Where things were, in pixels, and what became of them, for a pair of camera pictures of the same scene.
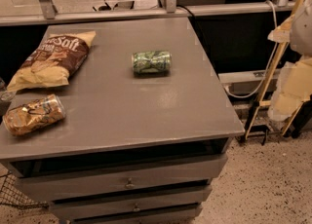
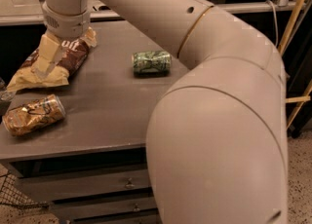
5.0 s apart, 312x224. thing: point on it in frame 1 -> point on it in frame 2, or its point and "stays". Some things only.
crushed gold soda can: x=33 y=115 stays
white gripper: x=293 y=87 -> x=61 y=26
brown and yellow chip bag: x=54 y=60 stays
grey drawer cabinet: x=145 y=131 stays
